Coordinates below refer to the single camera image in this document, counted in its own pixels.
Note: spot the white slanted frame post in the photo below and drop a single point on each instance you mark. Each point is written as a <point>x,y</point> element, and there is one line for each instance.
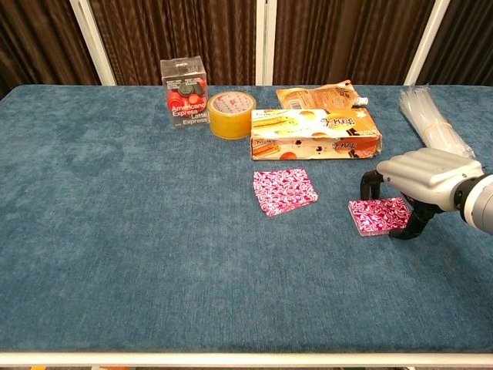
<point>92,42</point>
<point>425,42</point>

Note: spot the white table edge rail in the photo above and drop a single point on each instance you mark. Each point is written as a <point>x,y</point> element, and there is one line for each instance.
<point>231,359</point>

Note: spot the orange snack carton box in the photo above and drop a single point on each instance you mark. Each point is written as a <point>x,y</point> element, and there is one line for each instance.
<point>308,133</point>

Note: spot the pink patterned card pile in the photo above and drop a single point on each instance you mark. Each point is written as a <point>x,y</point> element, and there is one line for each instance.
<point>285,190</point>

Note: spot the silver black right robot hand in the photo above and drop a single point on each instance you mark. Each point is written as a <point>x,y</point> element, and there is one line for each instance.
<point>427,175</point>

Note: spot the brown pleated curtain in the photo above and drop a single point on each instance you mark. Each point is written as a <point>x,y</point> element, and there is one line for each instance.
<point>173,31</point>

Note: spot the blue fabric table cloth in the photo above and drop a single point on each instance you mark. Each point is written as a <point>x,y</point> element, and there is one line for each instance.
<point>154,250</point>

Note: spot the yellow rubber band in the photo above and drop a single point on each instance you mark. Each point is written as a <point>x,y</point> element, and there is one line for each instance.
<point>435,125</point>

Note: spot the pink patterned card deck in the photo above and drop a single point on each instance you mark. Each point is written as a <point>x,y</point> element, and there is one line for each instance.
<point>375,216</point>

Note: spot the yellow packing tape roll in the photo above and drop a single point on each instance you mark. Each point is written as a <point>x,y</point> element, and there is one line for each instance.
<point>229,121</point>

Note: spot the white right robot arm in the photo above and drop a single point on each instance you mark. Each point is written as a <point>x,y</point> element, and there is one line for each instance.
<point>475,206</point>

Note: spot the white upright frame post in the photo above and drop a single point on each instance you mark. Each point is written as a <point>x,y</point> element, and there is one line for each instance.
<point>265,42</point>

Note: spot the clear coffee capsule box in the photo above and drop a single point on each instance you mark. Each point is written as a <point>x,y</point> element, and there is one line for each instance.
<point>185,109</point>

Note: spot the orange spout pouch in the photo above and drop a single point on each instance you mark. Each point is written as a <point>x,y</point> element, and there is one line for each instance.
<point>316,96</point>

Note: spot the clear plastic straw bundle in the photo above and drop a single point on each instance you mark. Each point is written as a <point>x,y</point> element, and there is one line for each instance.
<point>427,115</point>

